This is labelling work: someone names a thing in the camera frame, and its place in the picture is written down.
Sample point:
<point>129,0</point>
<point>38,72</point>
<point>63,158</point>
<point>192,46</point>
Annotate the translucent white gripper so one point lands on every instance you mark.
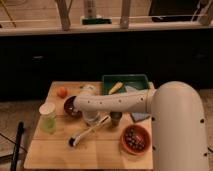
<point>91,118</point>

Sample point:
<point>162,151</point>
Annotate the white dish brush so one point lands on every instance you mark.
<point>78,136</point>

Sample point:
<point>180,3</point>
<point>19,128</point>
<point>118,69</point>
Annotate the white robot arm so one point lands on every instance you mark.
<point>179,133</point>

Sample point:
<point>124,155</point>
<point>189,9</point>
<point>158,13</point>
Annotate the small metal cup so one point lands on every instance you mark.
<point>115,118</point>

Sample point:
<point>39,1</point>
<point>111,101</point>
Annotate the dark brown bowl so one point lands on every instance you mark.
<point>70,109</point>

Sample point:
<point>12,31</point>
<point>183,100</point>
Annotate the orange tomato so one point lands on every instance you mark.
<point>62,92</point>

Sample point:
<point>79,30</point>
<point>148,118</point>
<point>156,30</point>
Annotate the yellow corn cob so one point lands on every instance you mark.
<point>116,87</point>

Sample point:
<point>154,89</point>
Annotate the green cup with lid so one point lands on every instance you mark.
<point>47,115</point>

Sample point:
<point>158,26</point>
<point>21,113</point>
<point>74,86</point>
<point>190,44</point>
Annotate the blue sponge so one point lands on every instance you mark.
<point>137,117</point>

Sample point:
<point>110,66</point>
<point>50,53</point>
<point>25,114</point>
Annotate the grey triangular cloth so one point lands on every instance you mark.
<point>130,89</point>

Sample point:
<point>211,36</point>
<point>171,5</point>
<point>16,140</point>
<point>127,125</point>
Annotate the orange bowl with dark balls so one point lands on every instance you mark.
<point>135,140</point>

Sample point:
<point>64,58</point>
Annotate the green plastic tray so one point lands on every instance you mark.
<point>137,81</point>

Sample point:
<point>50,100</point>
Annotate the black pole stand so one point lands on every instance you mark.
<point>15,155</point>

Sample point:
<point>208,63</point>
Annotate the green box on shelf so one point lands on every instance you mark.
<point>95,21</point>

